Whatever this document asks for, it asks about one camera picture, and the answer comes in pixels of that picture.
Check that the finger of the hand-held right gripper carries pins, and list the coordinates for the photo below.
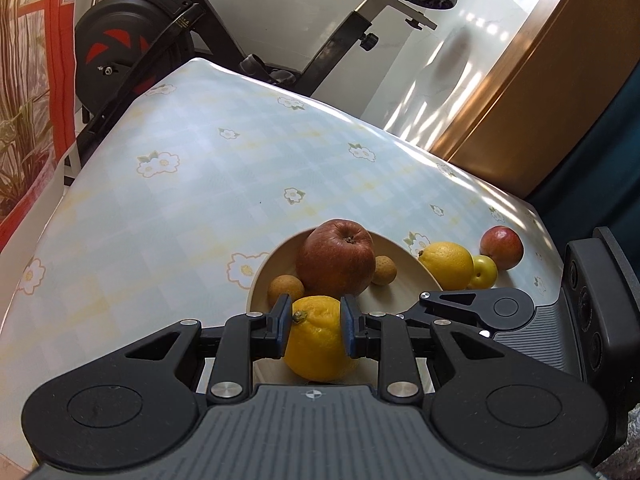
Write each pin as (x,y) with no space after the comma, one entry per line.
(460,312)

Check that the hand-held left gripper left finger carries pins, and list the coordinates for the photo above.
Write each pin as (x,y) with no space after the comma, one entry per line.
(285,325)

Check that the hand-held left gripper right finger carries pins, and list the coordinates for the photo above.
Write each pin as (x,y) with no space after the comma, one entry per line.
(346,327)

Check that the small brown longan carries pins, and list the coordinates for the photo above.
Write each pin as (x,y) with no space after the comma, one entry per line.
(386,268)
(285,290)

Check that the small yellow plum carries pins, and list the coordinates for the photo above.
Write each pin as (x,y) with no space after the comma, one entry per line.
(484,271)

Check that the large yellow lemon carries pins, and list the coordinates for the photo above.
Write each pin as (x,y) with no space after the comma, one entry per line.
(446,265)

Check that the cream round plate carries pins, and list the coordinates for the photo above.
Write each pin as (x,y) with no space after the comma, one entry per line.
(395,300)

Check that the brownish red apple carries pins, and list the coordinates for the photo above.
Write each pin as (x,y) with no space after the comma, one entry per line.
(335,260)

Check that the dark red apple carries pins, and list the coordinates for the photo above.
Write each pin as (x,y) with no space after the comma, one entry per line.
(501,247)

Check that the blue curtain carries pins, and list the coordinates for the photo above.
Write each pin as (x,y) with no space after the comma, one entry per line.
(600,170)

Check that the floral tablecloth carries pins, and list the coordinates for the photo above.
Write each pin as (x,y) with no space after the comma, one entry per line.
(175,200)

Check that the wooden cabinet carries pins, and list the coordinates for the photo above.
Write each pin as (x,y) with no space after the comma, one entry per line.
(540,85)

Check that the black exercise bike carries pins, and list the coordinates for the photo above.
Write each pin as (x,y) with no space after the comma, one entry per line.
(130,45)

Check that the printed plant backdrop cloth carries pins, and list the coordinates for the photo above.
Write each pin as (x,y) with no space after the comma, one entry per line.
(30,60)

